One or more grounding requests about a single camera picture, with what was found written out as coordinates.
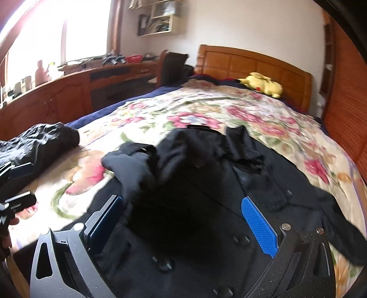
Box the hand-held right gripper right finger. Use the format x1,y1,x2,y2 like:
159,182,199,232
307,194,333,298
241,196,336,298

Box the blue bed sheet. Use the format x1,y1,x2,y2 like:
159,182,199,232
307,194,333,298
67,86,187,129

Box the window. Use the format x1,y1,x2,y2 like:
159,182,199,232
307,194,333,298
0,0,112,86

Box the person's left hand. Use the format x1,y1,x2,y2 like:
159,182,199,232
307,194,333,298
0,217,20,255

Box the wooden chair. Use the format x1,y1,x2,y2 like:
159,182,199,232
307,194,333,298
156,49,190,88

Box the wooden wardrobe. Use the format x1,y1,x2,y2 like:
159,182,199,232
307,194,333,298
320,11,367,172

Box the pink bottle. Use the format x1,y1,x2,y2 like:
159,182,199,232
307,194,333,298
35,60,49,86

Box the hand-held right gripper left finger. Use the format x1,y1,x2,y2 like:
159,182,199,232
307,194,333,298
30,194,127,298

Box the white wall shelf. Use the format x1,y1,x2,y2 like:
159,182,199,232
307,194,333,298
128,0,181,36

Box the wooden desk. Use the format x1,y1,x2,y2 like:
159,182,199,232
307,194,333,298
0,59,164,135

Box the black devices on desk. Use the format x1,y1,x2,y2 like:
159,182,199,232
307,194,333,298
103,50,127,65

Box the dark shiny jacket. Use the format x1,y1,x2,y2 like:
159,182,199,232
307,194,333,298
0,122,80,184

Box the dark blue pillow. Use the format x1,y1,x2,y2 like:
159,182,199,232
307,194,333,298
191,73,253,88

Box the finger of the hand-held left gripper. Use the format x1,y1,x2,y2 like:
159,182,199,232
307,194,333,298
0,162,34,180
0,192,38,214

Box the wooden bed headboard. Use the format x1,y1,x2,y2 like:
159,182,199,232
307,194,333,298
195,44,313,113

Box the floral blanket bed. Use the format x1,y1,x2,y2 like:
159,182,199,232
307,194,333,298
8,79,364,276

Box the black coat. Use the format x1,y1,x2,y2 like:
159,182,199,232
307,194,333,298
77,124,367,298

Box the yellow plush toy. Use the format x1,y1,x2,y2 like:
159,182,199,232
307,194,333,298
237,72,284,99

